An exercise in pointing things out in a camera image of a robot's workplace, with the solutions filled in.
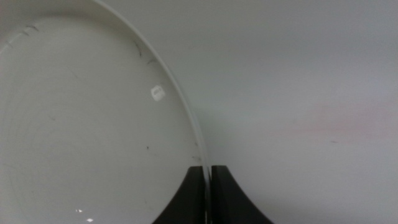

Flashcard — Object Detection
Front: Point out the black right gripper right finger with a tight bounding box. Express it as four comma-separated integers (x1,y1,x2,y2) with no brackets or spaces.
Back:
210,165,275,224

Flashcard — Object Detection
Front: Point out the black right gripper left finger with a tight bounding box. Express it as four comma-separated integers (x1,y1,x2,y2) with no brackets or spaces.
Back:
151,166,207,224

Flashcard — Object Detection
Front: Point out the white shallow plastic bowl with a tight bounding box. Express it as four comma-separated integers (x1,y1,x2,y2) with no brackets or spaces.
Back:
0,0,210,224

